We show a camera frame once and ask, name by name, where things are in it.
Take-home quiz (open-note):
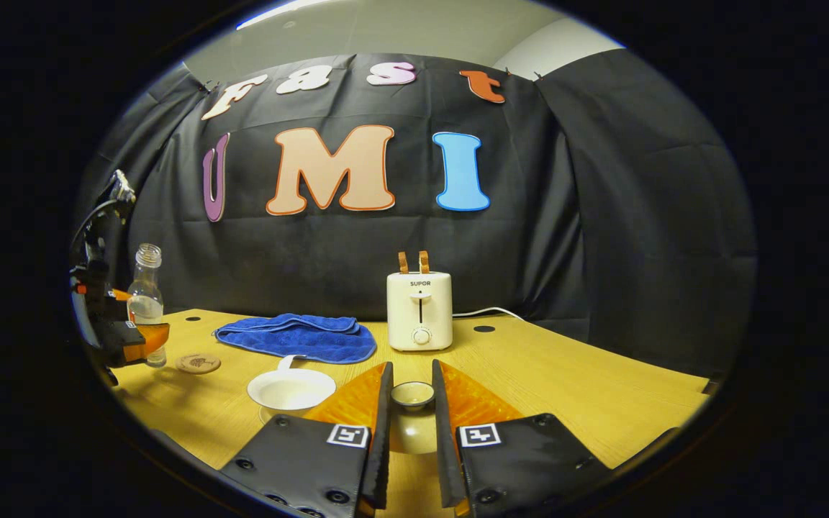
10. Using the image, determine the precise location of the blue towel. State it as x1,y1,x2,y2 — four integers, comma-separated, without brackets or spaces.
213,313,378,365

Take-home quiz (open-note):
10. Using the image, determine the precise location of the cream teacup lid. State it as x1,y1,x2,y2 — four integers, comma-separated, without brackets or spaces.
390,381,438,455

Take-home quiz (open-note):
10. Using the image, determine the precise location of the round cork coaster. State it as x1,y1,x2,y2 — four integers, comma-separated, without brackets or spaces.
176,353,222,375

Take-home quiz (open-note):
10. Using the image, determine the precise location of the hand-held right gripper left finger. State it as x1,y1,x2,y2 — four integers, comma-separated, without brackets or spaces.
219,362,394,518

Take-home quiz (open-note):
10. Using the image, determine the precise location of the black backdrop cloth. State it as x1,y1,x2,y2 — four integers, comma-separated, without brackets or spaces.
73,50,757,378

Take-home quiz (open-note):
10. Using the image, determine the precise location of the cream ceramic teacup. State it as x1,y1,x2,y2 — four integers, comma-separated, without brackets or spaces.
247,368,337,417

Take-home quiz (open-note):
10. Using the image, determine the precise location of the white toaster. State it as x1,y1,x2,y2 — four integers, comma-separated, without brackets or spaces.
386,271,453,353

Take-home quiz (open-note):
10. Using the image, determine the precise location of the white power cable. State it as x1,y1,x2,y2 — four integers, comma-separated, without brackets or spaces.
452,307,523,322

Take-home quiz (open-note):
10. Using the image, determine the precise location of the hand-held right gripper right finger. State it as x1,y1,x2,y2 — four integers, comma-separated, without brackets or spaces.
432,360,613,518

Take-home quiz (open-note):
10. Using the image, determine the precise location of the clear plastic water bottle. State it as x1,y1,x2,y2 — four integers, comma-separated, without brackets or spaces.
127,243,168,368

